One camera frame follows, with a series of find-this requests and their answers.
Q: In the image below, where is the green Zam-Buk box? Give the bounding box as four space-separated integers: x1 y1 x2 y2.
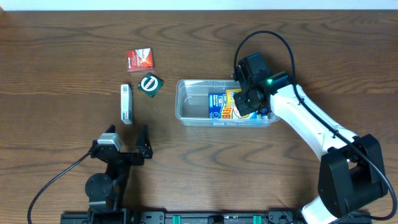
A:
137 73 164 98

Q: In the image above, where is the black mounting rail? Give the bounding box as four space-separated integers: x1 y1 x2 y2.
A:
60 210 305 224

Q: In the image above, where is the blue cooling patch box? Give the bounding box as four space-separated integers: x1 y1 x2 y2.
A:
208 93 267 119

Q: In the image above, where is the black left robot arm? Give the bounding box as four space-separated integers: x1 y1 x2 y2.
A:
85 124 153 223

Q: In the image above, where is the red medicine box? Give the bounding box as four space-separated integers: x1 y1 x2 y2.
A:
126 48 154 72

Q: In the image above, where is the clear plastic container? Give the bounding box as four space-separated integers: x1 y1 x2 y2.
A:
175 80 280 128

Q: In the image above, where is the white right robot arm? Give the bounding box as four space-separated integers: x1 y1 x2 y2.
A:
233 53 394 223

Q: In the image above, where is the yellow cough syrup box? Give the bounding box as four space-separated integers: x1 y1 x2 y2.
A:
226 88 241 108

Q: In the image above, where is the white Panadol box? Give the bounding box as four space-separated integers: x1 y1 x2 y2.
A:
121 84 132 124

